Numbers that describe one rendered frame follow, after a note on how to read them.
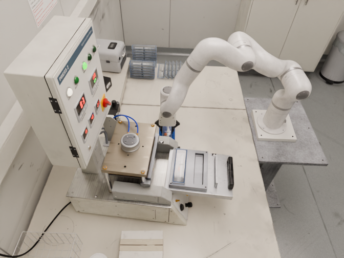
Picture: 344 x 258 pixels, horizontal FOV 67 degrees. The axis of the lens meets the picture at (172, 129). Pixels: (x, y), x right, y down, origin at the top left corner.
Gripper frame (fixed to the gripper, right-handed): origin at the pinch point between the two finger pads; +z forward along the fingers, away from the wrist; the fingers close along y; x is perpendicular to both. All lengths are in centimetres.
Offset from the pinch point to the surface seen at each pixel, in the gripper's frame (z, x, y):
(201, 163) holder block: -19.7, 37.5, -16.2
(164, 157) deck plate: -14.7, 31.5, 1.0
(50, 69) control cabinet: -79, 50, 31
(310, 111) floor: 79, -103, -160
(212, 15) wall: 23, -209, -53
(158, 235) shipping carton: -6, 66, 3
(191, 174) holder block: -21, 45, -11
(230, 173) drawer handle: -23, 45, -28
